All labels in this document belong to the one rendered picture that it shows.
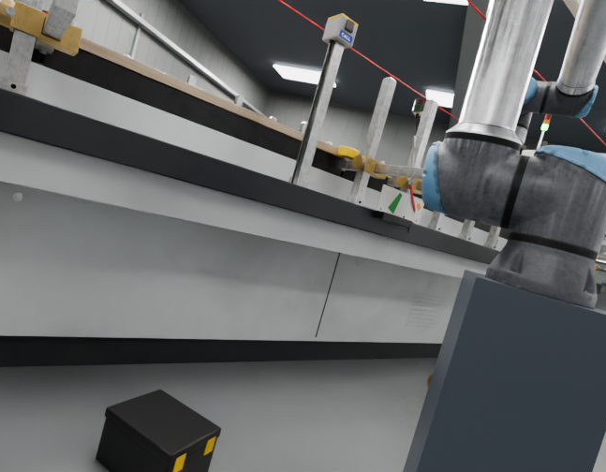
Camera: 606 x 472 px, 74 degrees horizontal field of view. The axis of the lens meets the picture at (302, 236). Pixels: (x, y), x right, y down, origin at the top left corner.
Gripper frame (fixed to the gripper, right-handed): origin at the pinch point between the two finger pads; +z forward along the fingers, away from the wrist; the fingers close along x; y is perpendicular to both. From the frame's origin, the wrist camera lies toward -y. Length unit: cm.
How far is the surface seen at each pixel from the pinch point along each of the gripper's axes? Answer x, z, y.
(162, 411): -91, 70, -9
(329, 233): -37, 24, -31
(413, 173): -26.6, -1.6, -11.2
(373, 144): -30.2, -9.9, -28.5
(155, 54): 32, -179, -620
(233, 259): -59, 41, -52
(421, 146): -5.4, -17.2, -28.5
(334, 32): -59, -35, -27
